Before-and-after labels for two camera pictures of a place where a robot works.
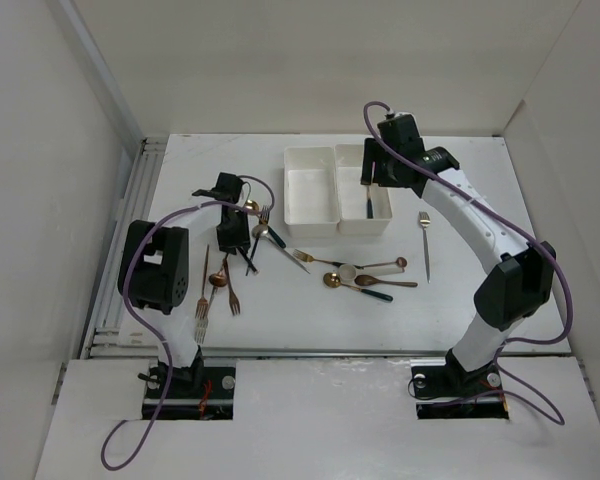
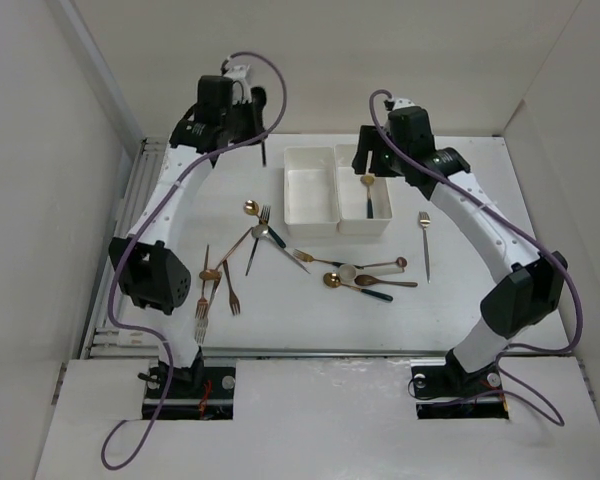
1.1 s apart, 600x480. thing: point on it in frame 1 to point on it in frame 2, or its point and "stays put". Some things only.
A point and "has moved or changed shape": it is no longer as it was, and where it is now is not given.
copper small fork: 233,300 stays put
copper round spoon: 219,279 has moved or changed shape
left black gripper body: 233,234 to 243,120
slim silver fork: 424,221 stays put
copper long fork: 202,308 stays put
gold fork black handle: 309,258 stays put
